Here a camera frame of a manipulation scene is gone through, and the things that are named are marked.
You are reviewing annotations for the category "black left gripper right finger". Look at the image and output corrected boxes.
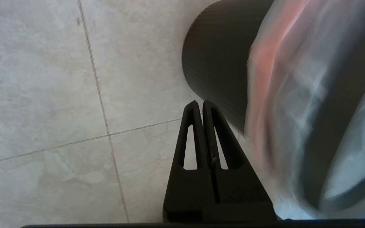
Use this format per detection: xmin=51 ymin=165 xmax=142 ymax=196
xmin=202 ymin=100 xmax=278 ymax=223

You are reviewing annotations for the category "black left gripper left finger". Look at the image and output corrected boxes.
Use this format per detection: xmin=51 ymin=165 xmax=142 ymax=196
xmin=163 ymin=100 xmax=217 ymax=223

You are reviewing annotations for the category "white plastic bag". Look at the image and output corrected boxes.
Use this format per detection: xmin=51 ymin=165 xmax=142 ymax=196
xmin=238 ymin=0 xmax=365 ymax=220

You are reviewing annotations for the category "grey metal ring rim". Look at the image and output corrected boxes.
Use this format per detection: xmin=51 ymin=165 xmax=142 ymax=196
xmin=297 ymin=41 xmax=365 ymax=213

